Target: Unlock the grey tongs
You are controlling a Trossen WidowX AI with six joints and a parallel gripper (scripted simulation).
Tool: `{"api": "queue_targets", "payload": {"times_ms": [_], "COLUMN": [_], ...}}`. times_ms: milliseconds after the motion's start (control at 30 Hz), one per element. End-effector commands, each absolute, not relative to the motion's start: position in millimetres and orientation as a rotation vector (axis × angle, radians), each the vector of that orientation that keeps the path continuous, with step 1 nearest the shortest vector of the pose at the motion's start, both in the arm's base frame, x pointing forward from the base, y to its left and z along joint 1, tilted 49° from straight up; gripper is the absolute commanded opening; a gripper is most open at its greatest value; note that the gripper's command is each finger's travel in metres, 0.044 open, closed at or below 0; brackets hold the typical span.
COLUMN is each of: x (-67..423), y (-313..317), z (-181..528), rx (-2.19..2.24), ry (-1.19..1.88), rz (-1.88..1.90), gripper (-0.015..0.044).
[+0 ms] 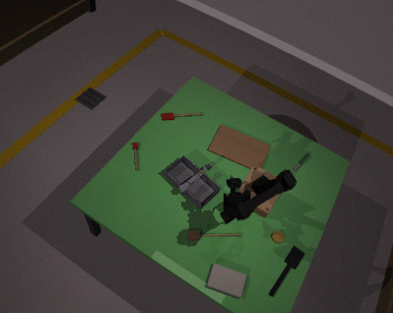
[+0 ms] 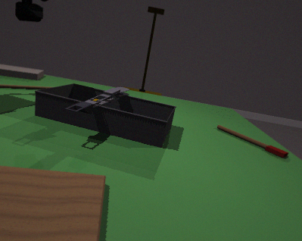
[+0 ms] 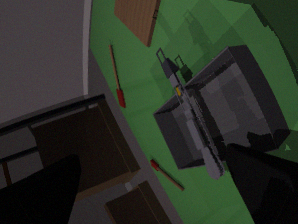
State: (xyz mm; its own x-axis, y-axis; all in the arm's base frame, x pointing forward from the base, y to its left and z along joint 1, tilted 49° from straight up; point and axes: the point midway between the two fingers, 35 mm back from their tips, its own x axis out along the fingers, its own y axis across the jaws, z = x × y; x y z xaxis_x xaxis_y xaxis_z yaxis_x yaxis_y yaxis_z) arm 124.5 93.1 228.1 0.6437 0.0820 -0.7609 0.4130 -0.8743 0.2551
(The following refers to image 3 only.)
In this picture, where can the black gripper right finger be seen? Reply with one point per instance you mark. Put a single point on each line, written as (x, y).
(267, 184)

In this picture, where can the dark grey rectangular tray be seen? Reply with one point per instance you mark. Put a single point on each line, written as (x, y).
(233, 97)

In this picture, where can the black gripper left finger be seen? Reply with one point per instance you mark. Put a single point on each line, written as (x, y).
(45, 197)

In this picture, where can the brown wooden board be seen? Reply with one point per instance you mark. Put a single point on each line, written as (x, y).
(139, 16)

